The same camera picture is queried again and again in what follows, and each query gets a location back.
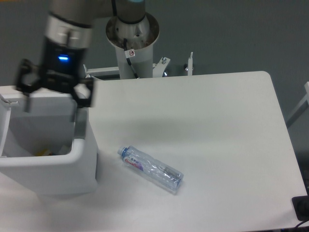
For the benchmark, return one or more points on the yellow trash inside bin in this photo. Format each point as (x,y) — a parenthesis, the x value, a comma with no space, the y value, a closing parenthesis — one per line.
(45,152)

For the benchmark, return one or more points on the white metal base frame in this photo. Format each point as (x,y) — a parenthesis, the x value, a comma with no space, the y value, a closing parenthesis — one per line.
(125,72)

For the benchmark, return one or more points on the white upright bracket post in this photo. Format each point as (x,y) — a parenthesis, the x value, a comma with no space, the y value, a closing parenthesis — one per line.
(189,66)

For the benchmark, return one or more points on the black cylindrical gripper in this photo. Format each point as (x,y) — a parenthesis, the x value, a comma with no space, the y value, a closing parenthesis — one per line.
(58,71)

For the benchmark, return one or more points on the white frame at right edge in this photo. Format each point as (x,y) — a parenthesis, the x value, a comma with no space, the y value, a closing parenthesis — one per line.
(299,109)

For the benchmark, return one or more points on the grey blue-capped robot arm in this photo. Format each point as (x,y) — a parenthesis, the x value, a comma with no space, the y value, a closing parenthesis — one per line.
(70,22)

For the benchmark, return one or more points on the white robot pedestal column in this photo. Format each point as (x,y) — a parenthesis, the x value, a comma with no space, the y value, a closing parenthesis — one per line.
(134,43)

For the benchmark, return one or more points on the white open trash can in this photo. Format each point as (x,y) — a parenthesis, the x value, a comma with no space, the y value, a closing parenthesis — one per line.
(73,167)

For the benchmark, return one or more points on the black device at table edge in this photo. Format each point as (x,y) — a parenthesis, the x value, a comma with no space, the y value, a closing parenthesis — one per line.
(301,207)

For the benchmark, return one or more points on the clear plastic water bottle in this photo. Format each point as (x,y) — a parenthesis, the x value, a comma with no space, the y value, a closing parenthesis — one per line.
(152,169)

